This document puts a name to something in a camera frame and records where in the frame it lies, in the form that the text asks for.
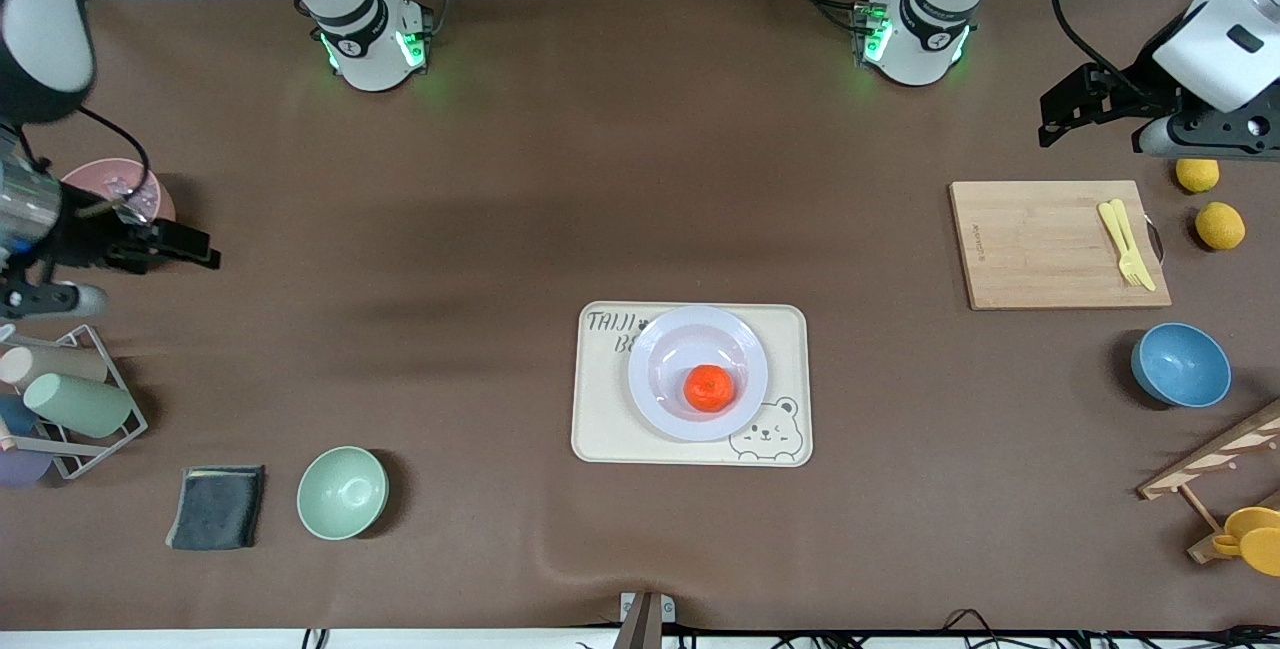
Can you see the blue cup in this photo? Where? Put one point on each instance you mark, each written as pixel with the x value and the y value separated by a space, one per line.
pixel 15 414

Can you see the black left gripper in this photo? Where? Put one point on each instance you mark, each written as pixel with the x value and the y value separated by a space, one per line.
pixel 1133 90

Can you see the wooden mug rack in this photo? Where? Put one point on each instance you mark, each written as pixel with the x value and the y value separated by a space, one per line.
pixel 1215 454

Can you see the yellow plastic knife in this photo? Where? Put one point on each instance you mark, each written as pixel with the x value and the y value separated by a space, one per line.
pixel 1138 254

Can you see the purple cup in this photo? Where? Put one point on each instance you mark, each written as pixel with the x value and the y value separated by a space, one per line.
pixel 20 467

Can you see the yellow lemon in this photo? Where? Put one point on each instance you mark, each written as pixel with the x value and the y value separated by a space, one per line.
pixel 1220 226
pixel 1197 176

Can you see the brown table mat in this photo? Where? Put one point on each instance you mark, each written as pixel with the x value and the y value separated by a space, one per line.
pixel 900 529

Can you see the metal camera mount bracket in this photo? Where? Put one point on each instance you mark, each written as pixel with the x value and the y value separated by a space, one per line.
pixel 643 619

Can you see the cream bear print tray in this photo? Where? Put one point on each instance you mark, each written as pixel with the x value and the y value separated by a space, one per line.
pixel 600 419

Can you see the yellow mug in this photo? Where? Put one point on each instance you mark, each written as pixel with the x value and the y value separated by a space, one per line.
pixel 1258 539

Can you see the light green cup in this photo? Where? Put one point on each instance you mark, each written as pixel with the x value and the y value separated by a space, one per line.
pixel 80 405

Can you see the dark grey folded cloth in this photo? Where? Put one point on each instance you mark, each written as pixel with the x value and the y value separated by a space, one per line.
pixel 215 509

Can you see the wooden cutting board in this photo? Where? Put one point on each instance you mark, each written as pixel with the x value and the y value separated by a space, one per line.
pixel 1030 249

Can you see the light green bowl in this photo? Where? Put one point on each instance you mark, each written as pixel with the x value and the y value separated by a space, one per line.
pixel 342 493

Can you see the yellow plastic fork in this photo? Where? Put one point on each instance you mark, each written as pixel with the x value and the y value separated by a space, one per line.
pixel 1122 249

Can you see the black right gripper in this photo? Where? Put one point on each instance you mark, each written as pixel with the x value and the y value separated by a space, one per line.
pixel 84 233

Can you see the orange fruit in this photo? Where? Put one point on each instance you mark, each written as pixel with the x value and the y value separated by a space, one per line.
pixel 710 389

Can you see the beige cup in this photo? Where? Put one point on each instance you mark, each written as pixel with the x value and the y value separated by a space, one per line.
pixel 60 365

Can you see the blue bowl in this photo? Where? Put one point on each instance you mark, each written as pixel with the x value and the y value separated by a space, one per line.
pixel 1182 366

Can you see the white round plate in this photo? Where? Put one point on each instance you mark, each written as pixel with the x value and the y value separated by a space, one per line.
pixel 665 399

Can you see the pink bowl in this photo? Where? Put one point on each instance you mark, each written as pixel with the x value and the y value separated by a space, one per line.
pixel 165 209

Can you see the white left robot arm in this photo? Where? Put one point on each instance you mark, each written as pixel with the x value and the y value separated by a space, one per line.
pixel 1220 39

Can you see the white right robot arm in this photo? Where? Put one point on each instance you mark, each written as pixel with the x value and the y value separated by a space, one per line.
pixel 40 19

